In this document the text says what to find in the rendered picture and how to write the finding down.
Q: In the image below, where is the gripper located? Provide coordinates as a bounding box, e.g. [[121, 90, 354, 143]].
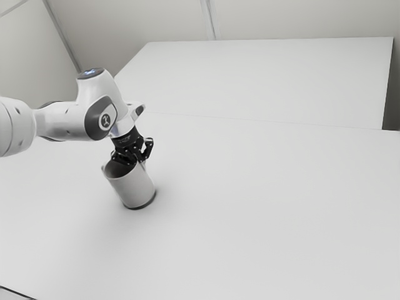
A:
[[109, 126, 155, 166]]

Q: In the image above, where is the white cylindrical mug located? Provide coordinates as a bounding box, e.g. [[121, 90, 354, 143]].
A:
[[101, 157, 156, 210]]

